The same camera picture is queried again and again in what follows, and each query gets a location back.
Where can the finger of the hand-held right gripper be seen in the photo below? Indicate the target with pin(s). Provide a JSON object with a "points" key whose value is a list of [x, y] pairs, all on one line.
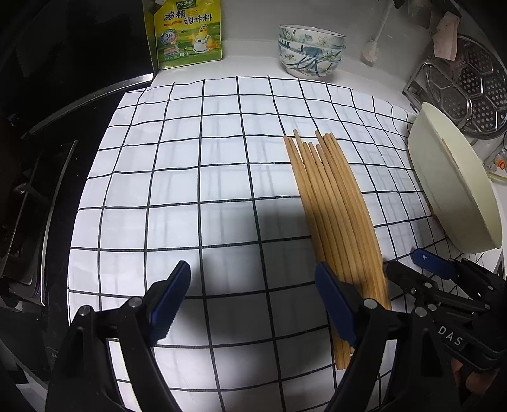
{"points": [[433, 262], [408, 279]]}

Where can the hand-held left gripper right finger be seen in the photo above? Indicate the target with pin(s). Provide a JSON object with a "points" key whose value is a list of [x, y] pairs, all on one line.
{"points": [[336, 305]]}

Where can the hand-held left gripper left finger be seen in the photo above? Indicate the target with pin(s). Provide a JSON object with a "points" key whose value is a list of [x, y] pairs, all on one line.
{"points": [[171, 301]]}

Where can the cream plastic basin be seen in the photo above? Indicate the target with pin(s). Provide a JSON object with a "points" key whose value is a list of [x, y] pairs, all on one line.
{"points": [[451, 186]]}

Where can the pile of wooden chopsticks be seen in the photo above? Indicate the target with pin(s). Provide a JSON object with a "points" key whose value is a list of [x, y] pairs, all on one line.
{"points": [[336, 206]]}

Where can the person's right hand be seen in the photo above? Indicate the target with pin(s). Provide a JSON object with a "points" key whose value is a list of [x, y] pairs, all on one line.
{"points": [[472, 381]]}

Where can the pale green tube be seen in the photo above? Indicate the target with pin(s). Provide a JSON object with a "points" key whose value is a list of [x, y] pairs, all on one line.
{"points": [[497, 175]]}

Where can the small orange cap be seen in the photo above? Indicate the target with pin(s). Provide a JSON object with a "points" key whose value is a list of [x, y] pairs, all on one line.
{"points": [[500, 163]]}

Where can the white black grid cloth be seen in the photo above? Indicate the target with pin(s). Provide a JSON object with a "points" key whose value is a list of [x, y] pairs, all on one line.
{"points": [[198, 178]]}

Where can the round metal steamer plate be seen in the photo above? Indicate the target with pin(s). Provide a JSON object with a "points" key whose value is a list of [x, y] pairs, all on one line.
{"points": [[471, 87]]}

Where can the pink rag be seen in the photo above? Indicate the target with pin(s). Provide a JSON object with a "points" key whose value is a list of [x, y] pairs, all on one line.
{"points": [[445, 39]]}

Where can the floral ceramic bowl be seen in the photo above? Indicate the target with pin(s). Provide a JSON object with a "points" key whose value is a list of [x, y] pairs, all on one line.
{"points": [[309, 65], [313, 35], [313, 51]]}

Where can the yellow green seasoning pouch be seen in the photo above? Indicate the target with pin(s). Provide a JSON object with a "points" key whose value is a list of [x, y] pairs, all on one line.
{"points": [[186, 35]]}

